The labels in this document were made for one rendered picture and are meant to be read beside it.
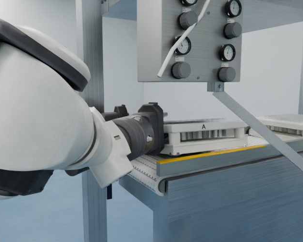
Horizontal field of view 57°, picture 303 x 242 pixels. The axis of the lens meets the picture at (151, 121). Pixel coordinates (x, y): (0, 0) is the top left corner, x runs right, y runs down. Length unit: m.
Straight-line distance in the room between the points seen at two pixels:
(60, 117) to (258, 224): 0.83
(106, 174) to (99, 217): 0.47
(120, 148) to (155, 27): 0.25
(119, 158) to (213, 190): 0.33
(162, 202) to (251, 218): 0.36
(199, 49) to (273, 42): 3.71
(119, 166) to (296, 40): 3.79
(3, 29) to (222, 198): 0.65
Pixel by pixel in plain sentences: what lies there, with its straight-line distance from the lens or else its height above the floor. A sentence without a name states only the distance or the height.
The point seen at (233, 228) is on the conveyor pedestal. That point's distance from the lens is 0.90.
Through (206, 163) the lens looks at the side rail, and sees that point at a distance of 0.70.
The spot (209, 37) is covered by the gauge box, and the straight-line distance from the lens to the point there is 0.63.
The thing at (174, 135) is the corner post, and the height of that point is 1.03.
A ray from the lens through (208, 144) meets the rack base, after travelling 0.71.
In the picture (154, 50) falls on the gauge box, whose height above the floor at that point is 1.21.
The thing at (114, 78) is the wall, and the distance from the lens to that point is 6.29.
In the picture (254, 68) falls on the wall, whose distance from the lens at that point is 4.43.
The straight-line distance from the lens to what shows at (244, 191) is 0.82.
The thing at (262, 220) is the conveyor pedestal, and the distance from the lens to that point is 1.00.
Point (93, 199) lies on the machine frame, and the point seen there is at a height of 0.80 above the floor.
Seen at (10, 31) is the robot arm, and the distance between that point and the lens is 0.23.
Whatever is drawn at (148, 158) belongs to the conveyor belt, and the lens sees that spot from 0.78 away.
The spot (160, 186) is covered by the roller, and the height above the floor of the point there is 0.92.
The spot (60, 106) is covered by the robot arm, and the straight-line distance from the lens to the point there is 0.24.
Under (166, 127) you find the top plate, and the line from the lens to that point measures 0.67.
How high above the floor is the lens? 1.15
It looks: 8 degrees down
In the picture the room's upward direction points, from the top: straight up
